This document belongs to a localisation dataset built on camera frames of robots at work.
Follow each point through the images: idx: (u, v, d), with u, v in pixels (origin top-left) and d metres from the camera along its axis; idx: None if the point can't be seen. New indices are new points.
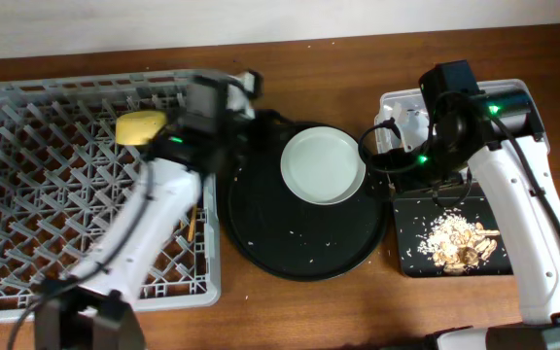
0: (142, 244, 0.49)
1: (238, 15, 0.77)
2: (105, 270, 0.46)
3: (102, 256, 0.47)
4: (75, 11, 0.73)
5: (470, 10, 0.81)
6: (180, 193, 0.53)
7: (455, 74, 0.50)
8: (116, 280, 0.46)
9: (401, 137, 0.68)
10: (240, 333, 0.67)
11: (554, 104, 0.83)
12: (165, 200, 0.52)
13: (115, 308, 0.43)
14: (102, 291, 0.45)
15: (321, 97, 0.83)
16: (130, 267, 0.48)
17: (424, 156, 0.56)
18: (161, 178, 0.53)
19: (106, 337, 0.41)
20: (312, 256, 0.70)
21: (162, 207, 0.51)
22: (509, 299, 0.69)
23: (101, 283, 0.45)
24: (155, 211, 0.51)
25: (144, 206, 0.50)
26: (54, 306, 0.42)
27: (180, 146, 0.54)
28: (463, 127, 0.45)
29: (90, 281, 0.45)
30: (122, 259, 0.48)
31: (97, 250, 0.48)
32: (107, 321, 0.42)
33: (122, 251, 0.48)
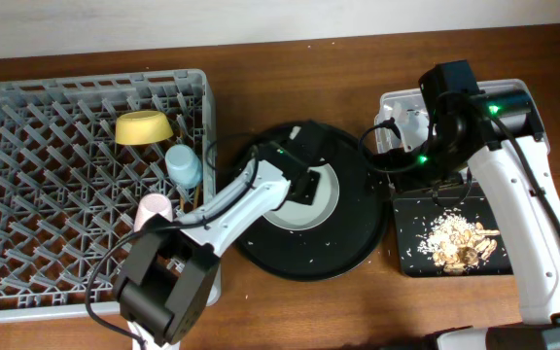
0: (233, 220, 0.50)
1: (238, 15, 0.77)
2: (204, 225, 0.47)
3: (206, 213, 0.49)
4: (75, 11, 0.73)
5: (470, 10, 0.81)
6: (274, 186, 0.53)
7: (453, 73, 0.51)
8: (215, 238, 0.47)
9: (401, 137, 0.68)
10: (240, 333, 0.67)
11: (555, 104, 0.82)
12: (263, 193, 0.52)
13: (204, 258, 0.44)
14: (198, 241, 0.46)
15: (322, 97, 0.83)
16: (225, 232, 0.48)
17: (424, 156, 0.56)
18: (262, 174, 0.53)
19: (188, 283, 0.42)
20: (312, 257, 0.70)
21: (258, 192, 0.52)
22: (509, 299, 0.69)
23: (200, 236, 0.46)
24: (260, 196, 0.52)
25: (244, 192, 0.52)
26: (157, 236, 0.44)
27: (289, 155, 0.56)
28: (463, 127, 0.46)
29: (192, 233, 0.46)
30: (220, 221, 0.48)
31: (200, 208, 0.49)
32: (193, 268, 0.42)
33: (220, 215, 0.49)
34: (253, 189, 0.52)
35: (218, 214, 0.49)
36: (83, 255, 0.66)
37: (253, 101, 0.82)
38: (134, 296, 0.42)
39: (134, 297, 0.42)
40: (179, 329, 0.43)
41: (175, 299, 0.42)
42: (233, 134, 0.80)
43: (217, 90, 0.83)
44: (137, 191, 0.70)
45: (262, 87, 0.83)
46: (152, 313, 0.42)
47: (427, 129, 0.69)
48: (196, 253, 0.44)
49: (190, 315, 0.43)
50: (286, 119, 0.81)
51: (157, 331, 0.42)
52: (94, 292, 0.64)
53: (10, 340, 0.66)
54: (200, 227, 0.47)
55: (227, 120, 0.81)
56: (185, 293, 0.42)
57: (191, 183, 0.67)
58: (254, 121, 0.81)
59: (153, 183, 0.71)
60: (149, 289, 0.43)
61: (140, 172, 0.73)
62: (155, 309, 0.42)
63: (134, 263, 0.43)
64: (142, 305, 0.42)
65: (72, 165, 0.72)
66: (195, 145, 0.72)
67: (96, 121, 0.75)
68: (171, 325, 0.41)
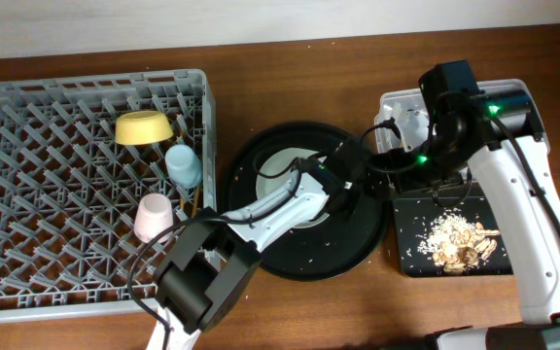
0: (274, 226, 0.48)
1: (238, 15, 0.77)
2: (249, 222, 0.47)
3: (252, 213, 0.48)
4: (75, 11, 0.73)
5: (470, 10, 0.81)
6: (315, 198, 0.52)
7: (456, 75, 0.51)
8: (256, 236, 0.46)
9: (401, 137, 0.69)
10: (240, 333, 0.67)
11: (554, 104, 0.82)
12: (305, 203, 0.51)
13: (246, 254, 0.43)
14: (243, 238, 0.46)
15: (322, 97, 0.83)
16: (264, 233, 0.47)
17: (424, 156, 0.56)
18: (305, 185, 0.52)
19: (227, 275, 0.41)
20: (312, 256, 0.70)
21: (300, 202, 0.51)
22: (509, 299, 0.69)
23: (245, 234, 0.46)
24: (301, 209, 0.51)
25: (286, 198, 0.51)
26: (205, 228, 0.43)
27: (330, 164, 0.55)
28: (463, 126, 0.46)
29: (237, 229, 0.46)
30: (262, 223, 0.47)
31: (248, 208, 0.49)
32: (235, 262, 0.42)
33: (263, 217, 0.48)
34: (294, 196, 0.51)
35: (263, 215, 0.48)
36: (83, 254, 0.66)
37: (253, 102, 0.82)
38: (173, 283, 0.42)
39: (174, 282, 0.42)
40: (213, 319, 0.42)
41: (215, 290, 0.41)
42: (233, 134, 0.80)
43: (217, 90, 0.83)
44: (137, 191, 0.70)
45: (262, 87, 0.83)
46: (188, 301, 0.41)
47: (428, 128, 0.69)
48: (239, 247, 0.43)
49: (225, 307, 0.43)
50: (286, 119, 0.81)
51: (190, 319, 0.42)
52: (94, 292, 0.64)
53: (9, 340, 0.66)
54: (245, 226, 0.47)
55: (227, 120, 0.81)
56: (225, 285, 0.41)
57: (191, 182, 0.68)
58: (254, 121, 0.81)
59: (153, 183, 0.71)
60: (188, 277, 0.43)
61: (140, 172, 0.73)
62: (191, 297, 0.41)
63: (180, 251, 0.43)
64: (179, 292, 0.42)
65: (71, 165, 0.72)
66: (195, 145, 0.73)
67: (96, 121, 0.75)
68: (206, 314, 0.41)
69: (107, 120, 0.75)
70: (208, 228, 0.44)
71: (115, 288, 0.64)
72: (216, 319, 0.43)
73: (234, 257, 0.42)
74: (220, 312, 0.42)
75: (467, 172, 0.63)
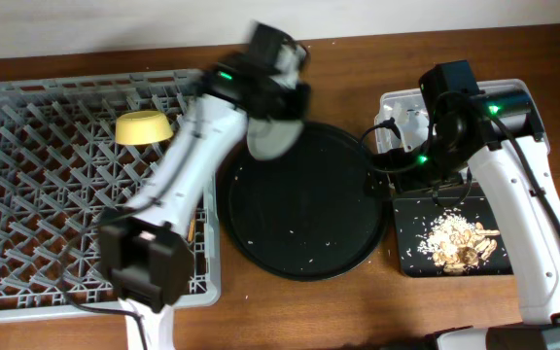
0: (191, 185, 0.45)
1: (238, 15, 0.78)
2: (156, 203, 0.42)
3: (155, 189, 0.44)
4: (75, 11, 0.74)
5: (470, 10, 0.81)
6: (226, 130, 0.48)
7: (263, 33, 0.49)
8: (170, 213, 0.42)
9: (401, 136, 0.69)
10: (240, 333, 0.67)
11: (555, 104, 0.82)
12: (216, 137, 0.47)
13: (168, 237, 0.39)
14: (154, 222, 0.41)
15: (322, 97, 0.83)
16: (179, 202, 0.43)
17: (424, 157, 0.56)
18: (214, 118, 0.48)
19: (160, 262, 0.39)
20: (312, 256, 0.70)
21: (208, 142, 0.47)
22: (509, 299, 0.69)
23: (156, 216, 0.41)
24: (205, 148, 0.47)
25: (192, 144, 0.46)
26: (116, 235, 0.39)
27: (225, 82, 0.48)
28: (463, 127, 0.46)
29: (146, 214, 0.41)
30: (170, 192, 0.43)
31: (149, 186, 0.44)
32: (159, 249, 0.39)
33: (169, 187, 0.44)
34: (201, 139, 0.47)
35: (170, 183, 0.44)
36: (83, 254, 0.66)
37: None
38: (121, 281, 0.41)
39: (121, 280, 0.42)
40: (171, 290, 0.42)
41: (158, 276, 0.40)
42: None
43: None
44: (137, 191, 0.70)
45: None
46: (142, 290, 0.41)
47: (427, 129, 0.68)
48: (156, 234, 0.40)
49: (179, 277, 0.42)
50: None
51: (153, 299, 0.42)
52: (94, 292, 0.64)
53: (9, 340, 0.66)
54: (154, 207, 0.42)
55: None
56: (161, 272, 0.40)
57: None
58: None
59: (153, 183, 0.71)
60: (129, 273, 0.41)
61: (140, 172, 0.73)
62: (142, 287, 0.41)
63: (108, 258, 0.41)
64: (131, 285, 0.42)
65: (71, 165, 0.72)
66: None
67: (96, 121, 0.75)
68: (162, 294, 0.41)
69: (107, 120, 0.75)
70: (119, 232, 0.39)
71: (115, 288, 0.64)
72: (177, 290, 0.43)
73: (156, 242, 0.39)
74: (175, 284, 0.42)
75: (467, 172, 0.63)
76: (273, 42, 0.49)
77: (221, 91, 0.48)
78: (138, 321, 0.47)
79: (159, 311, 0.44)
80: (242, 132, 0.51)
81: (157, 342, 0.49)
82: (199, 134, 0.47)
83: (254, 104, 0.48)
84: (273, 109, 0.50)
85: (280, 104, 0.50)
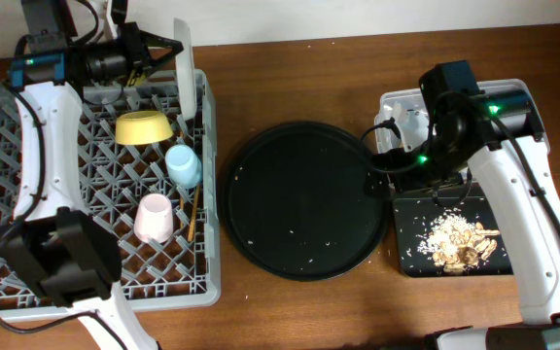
0: (67, 165, 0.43)
1: (238, 14, 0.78)
2: (42, 197, 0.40)
3: (32, 181, 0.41)
4: (76, 11, 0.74)
5: (468, 9, 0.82)
6: (63, 107, 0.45)
7: (40, 11, 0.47)
8: (60, 199, 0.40)
9: (401, 137, 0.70)
10: (241, 333, 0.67)
11: (555, 104, 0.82)
12: (57, 120, 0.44)
13: (67, 218, 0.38)
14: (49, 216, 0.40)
15: (322, 97, 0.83)
16: (60, 187, 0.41)
17: (424, 156, 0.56)
18: (43, 102, 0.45)
19: (75, 243, 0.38)
20: (312, 256, 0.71)
21: (51, 127, 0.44)
22: (509, 299, 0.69)
23: (46, 210, 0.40)
24: (55, 130, 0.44)
25: (42, 131, 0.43)
26: (22, 249, 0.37)
27: (38, 64, 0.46)
28: (463, 127, 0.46)
29: (33, 213, 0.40)
30: (48, 182, 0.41)
31: (21, 187, 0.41)
32: (67, 231, 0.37)
33: (45, 175, 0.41)
34: (44, 125, 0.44)
35: (45, 173, 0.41)
36: None
37: (253, 101, 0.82)
38: (56, 285, 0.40)
39: (54, 284, 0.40)
40: (108, 263, 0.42)
41: (82, 258, 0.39)
42: (234, 135, 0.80)
43: (217, 90, 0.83)
44: (137, 191, 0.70)
45: (262, 87, 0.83)
46: (79, 279, 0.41)
47: (428, 129, 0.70)
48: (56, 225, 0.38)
49: (109, 248, 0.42)
50: (286, 119, 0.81)
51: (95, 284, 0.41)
52: None
53: (9, 340, 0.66)
54: (42, 202, 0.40)
55: (227, 120, 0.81)
56: (87, 251, 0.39)
57: (191, 182, 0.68)
58: (254, 121, 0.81)
59: (153, 183, 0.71)
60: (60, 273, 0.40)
61: (140, 173, 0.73)
62: (79, 275, 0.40)
63: (29, 272, 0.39)
64: (68, 282, 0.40)
65: None
66: (195, 145, 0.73)
67: (96, 121, 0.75)
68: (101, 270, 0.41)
69: (107, 120, 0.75)
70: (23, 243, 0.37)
71: None
72: (111, 262, 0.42)
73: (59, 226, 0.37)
74: (107, 256, 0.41)
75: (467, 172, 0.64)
76: (52, 10, 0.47)
77: (36, 72, 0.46)
78: (96, 317, 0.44)
79: (108, 294, 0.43)
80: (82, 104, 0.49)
81: (122, 327, 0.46)
82: (45, 121, 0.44)
83: (118, 61, 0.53)
84: (117, 67, 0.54)
85: (105, 65, 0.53)
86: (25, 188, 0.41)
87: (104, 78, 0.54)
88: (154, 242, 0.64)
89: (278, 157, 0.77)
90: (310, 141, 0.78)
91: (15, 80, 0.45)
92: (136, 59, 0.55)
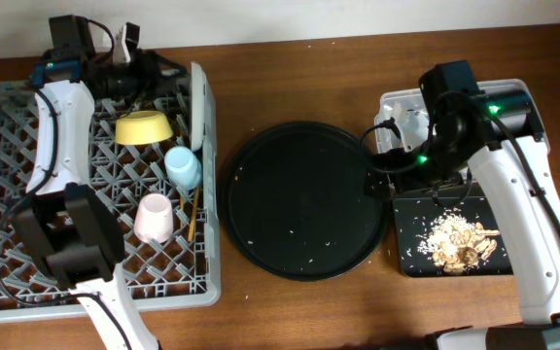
0: (77, 151, 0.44)
1: (238, 15, 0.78)
2: (52, 175, 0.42)
3: (44, 159, 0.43)
4: (76, 11, 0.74)
5: (468, 9, 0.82)
6: (78, 100, 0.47)
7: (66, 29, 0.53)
8: (70, 176, 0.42)
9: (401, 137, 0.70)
10: (240, 333, 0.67)
11: (554, 104, 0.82)
12: (70, 110, 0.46)
13: (74, 190, 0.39)
14: (59, 189, 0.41)
15: (322, 97, 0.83)
16: (71, 166, 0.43)
17: (424, 156, 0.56)
18: (57, 95, 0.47)
19: (80, 215, 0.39)
20: (312, 256, 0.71)
21: (64, 117, 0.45)
22: (509, 299, 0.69)
23: (56, 186, 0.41)
24: (67, 120, 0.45)
25: (55, 121, 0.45)
26: (31, 220, 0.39)
27: (57, 68, 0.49)
28: (463, 127, 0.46)
29: (43, 190, 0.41)
30: (58, 161, 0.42)
31: (35, 164, 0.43)
32: (72, 203, 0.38)
33: (56, 155, 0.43)
34: (56, 115, 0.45)
35: (57, 153, 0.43)
36: None
37: (253, 101, 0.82)
38: (60, 261, 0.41)
39: (59, 260, 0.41)
40: (112, 242, 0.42)
41: (85, 231, 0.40)
42: (234, 135, 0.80)
43: (217, 90, 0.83)
44: (137, 191, 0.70)
45: (262, 87, 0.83)
46: (84, 256, 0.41)
47: (428, 129, 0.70)
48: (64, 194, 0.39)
49: (112, 227, 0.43)
50: (286, 119, 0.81)
51: (98, 262, 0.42)
52: None
53: (9, 340, 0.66)
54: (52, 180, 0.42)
55: (227, 120, 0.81)
56: (89, 225, 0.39)
57: (191, 182, 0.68)
58: (254, 121, 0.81)
59: (153, 183, 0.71)
60: (65, 248, 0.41)
61: (140, 173, 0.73)
62: (83, 251, 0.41)
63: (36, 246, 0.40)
64: (73, 259, 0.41)
65: None
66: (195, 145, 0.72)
67: (96, 121, 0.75)
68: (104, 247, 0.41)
69: (107, 120, 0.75)
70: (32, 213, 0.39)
71: None
72: (115, 242, 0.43)
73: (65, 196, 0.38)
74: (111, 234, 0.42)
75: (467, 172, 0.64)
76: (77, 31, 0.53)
77: (57, 75, 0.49)
78: (98, 299, 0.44)
79: (111, 275, 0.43)
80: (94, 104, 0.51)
81: (123, 313, 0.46)
82: (59, 112, 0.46)
83: (131, 81, 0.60)
84: (135, 86, 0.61)
85: (124, 84, 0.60)
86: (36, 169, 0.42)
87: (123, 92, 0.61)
88: (154, 242, 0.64)
89: (278, 157, 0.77)
90: (310, 141, 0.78)
91: (35, 80, 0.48)
92: (147, 79, 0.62)
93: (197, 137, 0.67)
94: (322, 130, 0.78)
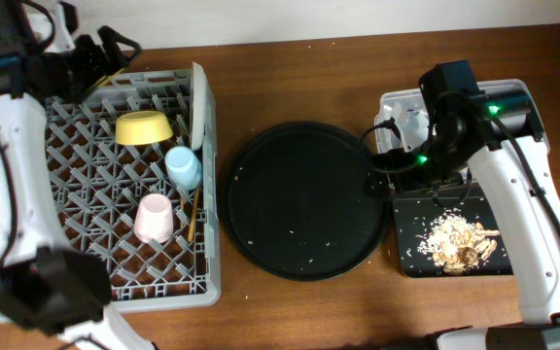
0: (39, 196, 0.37)
1: (238, 15, 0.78)
2: (17, 239, 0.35)
3: (1, 216, 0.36)
4: (76, 11, 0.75)
5: (468, 9, 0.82)
6: (26, 123, 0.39)
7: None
8: (34, 229, 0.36)
9: (401, 137, 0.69)
10: (241, 333, 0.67)
11: (554, 104, 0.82)
12: (22, 142, 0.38)
13: (48, 259, 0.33)
14: (27, 254, 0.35)
15: (322, 97, 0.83)
16: (35, 218, 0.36)
17: (424, 157, 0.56)
18: (6, 122, 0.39)
19: (59, 283, 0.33)
20: (312, 256, 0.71)
21: (16, 152, 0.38)
22: (509, 299, 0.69)
23: (23, 247, 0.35)
24: (19, 158, 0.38)
25: (6, 157, 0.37)
26: (0, 297, 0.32)
27: None
28: (463, 127, 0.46)
29: (8, 252, 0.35)
30: (20, 218, 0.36)
31: None
32: (51, 274, 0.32)
33: (16, 208, 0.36)
34: (7, 150, 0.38)
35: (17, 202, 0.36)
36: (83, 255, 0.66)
37: (253, 101, 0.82)
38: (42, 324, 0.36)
39: (42, 322, 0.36)
40: (98, 292, 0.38)
41: (69, 298, 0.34)
42: (233, 135, 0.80)
43: (216, 90, 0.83)
44: (137, 191, 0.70)
45: (262, 87, 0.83)
46: (71, 314, 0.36)
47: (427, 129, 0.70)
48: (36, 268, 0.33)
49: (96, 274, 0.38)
50: (286, 119, 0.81)
51: (87, 313, 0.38)
52: None
53: (10, 340, 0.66)
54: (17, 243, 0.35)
55: (227, 120, 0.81)
56: (72, 291, 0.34)
57: (191, 183, 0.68)
58: (254, 121, 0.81)
59: (153, 183, 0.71)
60: (46, 316, 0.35)
61: (140, 173, 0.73)
62: (67, 313, 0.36)
63: (15, 314, 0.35)
64: (56, 319, 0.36)
65: (71, 165, 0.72)
66: None
67: (96, 121, 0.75)
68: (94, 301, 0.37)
69: (107, 120, 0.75)
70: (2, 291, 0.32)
71: (116, 288, 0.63)
72: (101, 291, 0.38)
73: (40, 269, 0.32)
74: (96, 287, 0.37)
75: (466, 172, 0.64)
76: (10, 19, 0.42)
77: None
78: (89, 339, 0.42)
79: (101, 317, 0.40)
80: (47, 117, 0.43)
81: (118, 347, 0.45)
82: (7, 143, 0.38)
83: (82, 71, 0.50)
84: (87, 76, 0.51)
85: (78, 75, 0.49)
86: None
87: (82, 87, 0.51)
88: (154, 242, 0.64)
89: (278, 157, 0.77)
90: (310, 141, 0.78)
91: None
92: (95, 65, 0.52)
93: (198, 136, 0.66)
94: (321, 130, 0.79)
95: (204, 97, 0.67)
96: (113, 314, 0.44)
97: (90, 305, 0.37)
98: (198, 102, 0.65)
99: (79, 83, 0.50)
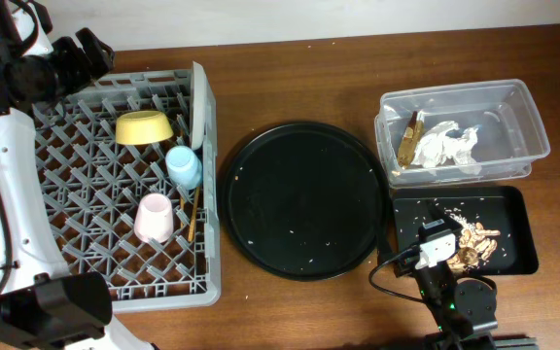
0: (29, 208, 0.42)
1: (237, 14, 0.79)
2: (13, 265, 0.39)
3: None
4: (77, 11, 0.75)
5: (467, 9, 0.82)
6: (15, 146, 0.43)
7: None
8: (33, 255, 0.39)
9: (397, 167, 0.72)
10: (240, 333, 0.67)
11: (554, 104, 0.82)
12: (9, 159, 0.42)
13: (49, 287, 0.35)
14: (26, 283, 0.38)
15: (322, 97, 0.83)
16: (31, 246, 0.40)
17: (453, 303, 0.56)
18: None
19: (59, 310, 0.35)
20: (312, 256, 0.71)
21: (3, 173, 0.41)
22: (510, 300, 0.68)
23: (23, 278, 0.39)
24: (10, 178, 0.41)
25: None
26: (2, 324, 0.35)
27: None
28: None
29: (10, 279, 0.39)
30: (16, 247, 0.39)
31: None
32: (52, 300, 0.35)
33: (10, 235, 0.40)
34: None
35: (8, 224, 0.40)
36: (83, 254, 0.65)
37: (253, 101, 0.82)
38: (46, 340, 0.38)
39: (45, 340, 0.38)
40: (103, 311, 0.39)
41: (70, 319, 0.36)
42: (234, 134, 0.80)
43: (217, 89, 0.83)
44: (137, 191, 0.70)
45: (262, 87, 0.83)
46: (74, 331, 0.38)
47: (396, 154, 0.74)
48: (38, 289, 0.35)
49: (99, 295, 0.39)
50: (286, 118, 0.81)
51: (90, 331, 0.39)
52: None
53: None
54: (13, 271, 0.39)
55: (227, 119, 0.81)
56: (73, 312, 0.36)
57: (191, 182, 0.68)
58: (254, 121, 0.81)
59: (153, 183, 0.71)
60: (47, 334, 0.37)
61: (140, 172, 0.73)
62: (70, 330, 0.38)
63: (13, 340, 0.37)
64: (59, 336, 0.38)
65: (71, 165, 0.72)
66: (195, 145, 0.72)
67: (96, 121, 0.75)
68: (97, 322, 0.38)
69: (107, 120, 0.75)
70: (1, 321, 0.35)
71: (116, 288, 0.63)
72: (105, 309, 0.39)
73: (40, 297, 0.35)
74: (99, 307, 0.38)
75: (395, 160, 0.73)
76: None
77: None
78: None
79: (101, 333, 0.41)
80: (32, 122, 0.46)
81: None
82: None
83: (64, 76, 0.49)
84: (70, 81, 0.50)
85: (61, 79, 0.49)
86: None
87: (65, 93, 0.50)
88: (153, 242, 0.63)
89: (278, 157, 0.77)
90: (309, 141, 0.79)
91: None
92: (78, 70, 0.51)
93: (198, 136, 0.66)
94: (322, 130, 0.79)
95: (204, 97, 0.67)
96: (112, 327, 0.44)
97: (93, 324, 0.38)
98: (198, 103, 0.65)
99: (61, 87, 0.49)
